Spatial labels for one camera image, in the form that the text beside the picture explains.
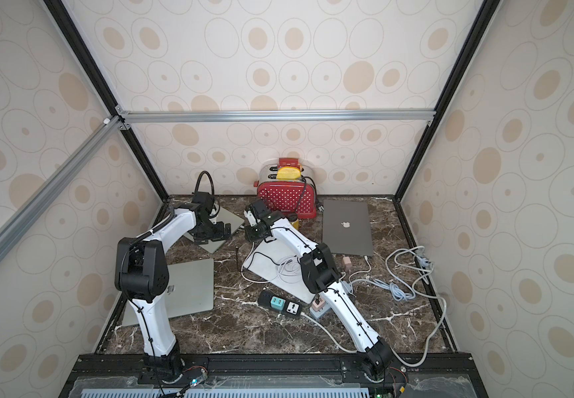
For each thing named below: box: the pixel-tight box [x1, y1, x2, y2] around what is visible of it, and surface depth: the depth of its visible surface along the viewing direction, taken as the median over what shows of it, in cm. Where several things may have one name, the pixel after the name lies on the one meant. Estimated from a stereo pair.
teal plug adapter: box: [270, 295, 287, 311], surface depth 82 cm
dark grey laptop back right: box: [322, 199, 374, 257], surface depth 112 cm
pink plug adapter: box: [342, 256, 353, 271], surface depth 96 cm
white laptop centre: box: [243, 241, 313, 305], surface depth 96 cm
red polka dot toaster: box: [253, 164, 318, 220], surface depth 105 cm
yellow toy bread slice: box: [276, 165, 302, 180], surface depth 105 cm
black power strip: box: [257, 290, 303, 317], surface depth 85 cm
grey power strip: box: [309, 301, 331, 318], surface depth 85 cm
